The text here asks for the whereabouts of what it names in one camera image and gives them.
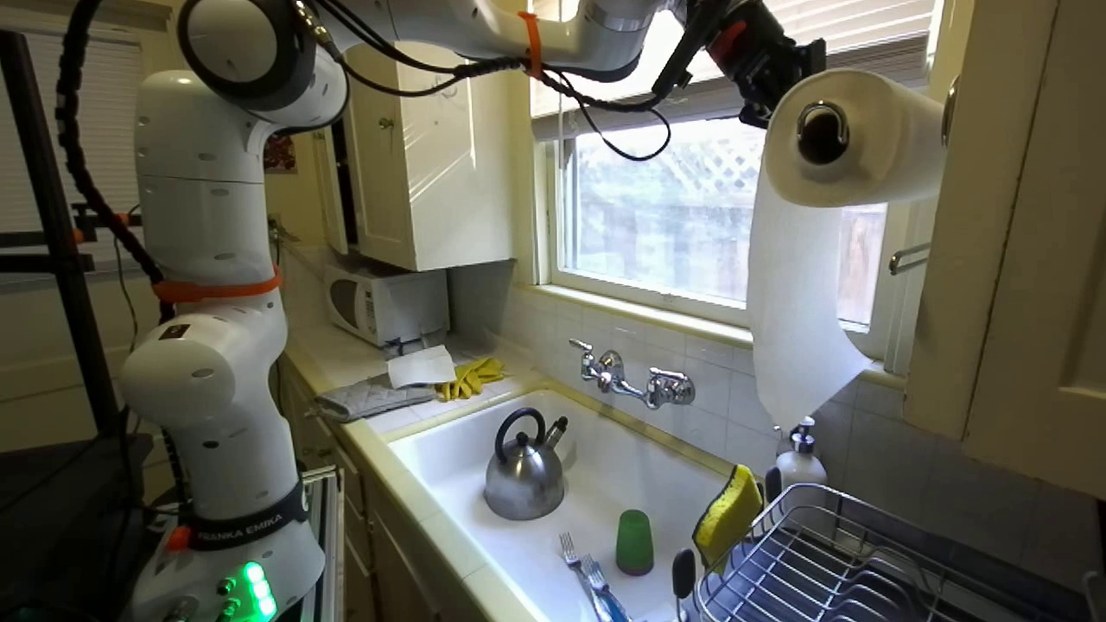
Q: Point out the black robot cart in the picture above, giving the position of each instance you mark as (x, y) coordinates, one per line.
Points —
(69, 519)

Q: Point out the white folded cloth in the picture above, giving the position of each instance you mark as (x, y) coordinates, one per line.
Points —
(421, 368)

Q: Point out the white soap dispenser bottle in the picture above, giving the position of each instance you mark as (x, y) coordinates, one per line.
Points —
(801, 461)

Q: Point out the black dish brush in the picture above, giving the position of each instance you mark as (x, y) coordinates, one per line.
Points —
(682, 571)

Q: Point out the cream wall cabinet with latch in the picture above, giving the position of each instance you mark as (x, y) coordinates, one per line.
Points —
(438, 174)

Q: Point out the chrome wall faucet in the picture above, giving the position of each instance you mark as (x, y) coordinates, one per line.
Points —
(606, 371)

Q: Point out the green plastic cup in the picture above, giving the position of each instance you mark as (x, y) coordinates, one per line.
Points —
(634, 545)

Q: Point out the white window blind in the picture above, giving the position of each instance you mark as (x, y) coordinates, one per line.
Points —
(901, 18)

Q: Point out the cream wall cabinet holding towel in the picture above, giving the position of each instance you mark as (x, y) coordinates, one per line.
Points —
(1038, 289)

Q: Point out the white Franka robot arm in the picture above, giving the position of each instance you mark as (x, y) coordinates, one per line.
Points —
(210, 174)

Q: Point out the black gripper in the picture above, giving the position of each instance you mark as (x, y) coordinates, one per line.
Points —
(777, 52)

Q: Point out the white sink basin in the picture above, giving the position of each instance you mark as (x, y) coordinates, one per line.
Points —
(599, 461)

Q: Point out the yellow green sponge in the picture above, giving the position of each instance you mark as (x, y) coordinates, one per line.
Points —
(726, 513)

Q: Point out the wooden base cabinet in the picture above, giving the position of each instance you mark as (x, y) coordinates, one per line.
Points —
(382, 566)

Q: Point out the black metal stand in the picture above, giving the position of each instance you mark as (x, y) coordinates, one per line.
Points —
(57, 265)

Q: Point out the white microwave oven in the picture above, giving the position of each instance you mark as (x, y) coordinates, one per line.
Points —
(398, 306)

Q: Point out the white window frame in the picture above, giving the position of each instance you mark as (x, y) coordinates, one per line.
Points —
(643, 301)

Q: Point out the silver fork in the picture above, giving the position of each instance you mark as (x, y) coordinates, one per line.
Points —
(574, 553)

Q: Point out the metal cabinet side bar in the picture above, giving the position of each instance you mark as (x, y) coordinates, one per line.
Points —
(907, 257)

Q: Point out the gray cloth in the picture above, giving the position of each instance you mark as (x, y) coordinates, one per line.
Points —
(374, 400)

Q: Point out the white paper towel roll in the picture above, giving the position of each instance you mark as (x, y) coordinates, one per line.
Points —
(808, 298)

